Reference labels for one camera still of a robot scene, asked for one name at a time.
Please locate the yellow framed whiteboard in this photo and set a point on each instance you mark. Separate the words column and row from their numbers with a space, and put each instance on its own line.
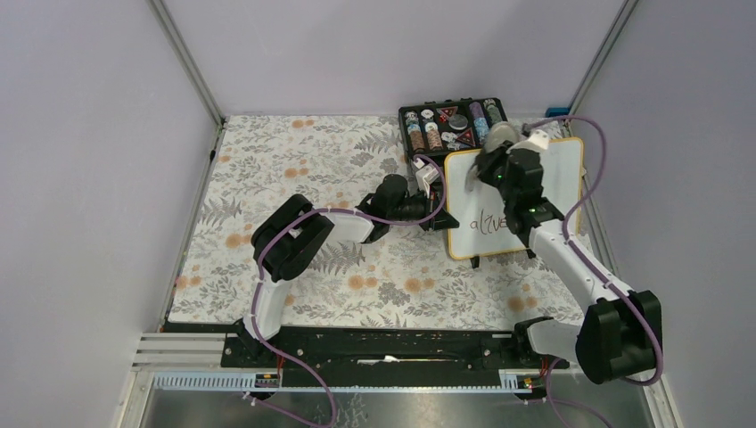
column 482, row 229

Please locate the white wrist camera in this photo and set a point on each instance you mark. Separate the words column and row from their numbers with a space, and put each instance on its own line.
column 538, row 141
column 425, row 175

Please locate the right aluminium frame post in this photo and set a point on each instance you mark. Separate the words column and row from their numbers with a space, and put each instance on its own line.
column 612, row 36

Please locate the aluminium frame post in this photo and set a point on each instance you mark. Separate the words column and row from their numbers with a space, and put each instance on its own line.
column 185, row 58
column 612, row 36

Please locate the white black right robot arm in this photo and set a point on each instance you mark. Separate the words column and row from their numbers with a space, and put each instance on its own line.
column 620, row 336

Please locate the blue clamp block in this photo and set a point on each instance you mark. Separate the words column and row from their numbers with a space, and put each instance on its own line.
column 552, row 112

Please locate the left aluminium frame post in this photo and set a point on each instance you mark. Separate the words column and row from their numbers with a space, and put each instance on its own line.
column 185, row 58

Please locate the grey round dealer button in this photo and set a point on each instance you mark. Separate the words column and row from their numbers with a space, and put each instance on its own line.
column 458, row 122

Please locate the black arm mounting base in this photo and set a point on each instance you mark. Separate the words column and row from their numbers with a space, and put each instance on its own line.
column 308, row 358

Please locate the black poker chip case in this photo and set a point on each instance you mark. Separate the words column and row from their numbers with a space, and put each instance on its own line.
column 424, row 128

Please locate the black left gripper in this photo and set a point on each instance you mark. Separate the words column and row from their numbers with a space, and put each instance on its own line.
column 429, row 205

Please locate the floral patterned table mat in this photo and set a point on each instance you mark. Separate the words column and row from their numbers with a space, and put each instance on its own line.
column 406, row 279

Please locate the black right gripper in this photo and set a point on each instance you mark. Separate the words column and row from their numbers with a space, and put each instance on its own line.
column 487, row 163

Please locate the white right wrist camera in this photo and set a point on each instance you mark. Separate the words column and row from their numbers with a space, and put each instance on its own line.
column 538, row 141

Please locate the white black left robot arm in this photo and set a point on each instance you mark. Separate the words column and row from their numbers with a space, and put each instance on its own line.
column 289, row 240

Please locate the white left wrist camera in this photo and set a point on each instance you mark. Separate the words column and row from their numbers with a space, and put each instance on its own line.
column 425, row 175

